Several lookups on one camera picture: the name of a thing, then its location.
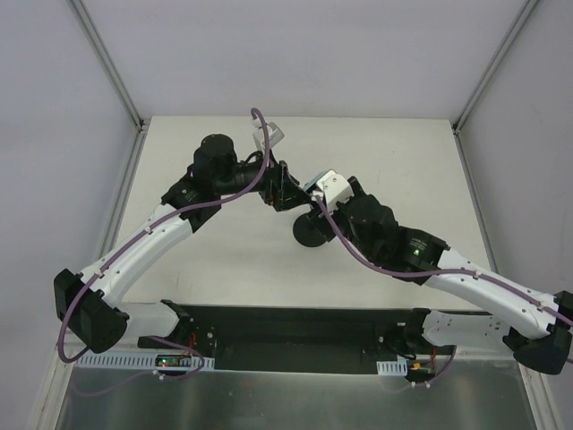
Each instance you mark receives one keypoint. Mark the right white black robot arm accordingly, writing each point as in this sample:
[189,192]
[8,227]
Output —
[536,327]

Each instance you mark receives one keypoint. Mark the left aluminium frame post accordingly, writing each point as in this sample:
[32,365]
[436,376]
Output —
[106,62]

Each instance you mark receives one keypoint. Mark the right aluminium frame post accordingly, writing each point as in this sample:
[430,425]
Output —
[523,17]

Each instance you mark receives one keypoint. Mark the left white cable duct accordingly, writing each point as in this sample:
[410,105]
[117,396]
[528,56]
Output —
[145,361]

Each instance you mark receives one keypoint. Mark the white cable duct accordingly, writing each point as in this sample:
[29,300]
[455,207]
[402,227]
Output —
[398,367]
[145,361]

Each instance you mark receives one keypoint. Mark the right white cable duct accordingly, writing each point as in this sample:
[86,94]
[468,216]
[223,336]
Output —
[398,367]

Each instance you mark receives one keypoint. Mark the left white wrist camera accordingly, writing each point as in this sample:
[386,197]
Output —
[266,136]

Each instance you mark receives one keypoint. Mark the black phone stand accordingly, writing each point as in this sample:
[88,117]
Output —
[312,229]

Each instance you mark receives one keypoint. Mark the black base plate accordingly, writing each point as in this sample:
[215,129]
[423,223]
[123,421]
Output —
[305,340]

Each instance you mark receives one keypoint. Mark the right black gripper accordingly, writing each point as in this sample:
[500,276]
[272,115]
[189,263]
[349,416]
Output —
[327,219]

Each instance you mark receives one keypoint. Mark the aluminium frame post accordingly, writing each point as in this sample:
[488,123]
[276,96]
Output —
[523,17]
[106,62]

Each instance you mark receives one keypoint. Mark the blue case black phone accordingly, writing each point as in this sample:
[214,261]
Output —
[317,181]

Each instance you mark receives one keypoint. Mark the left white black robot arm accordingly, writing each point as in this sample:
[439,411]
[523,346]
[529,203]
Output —
[90,303]

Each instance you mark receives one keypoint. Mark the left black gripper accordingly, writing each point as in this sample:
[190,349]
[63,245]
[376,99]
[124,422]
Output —
[272,184]

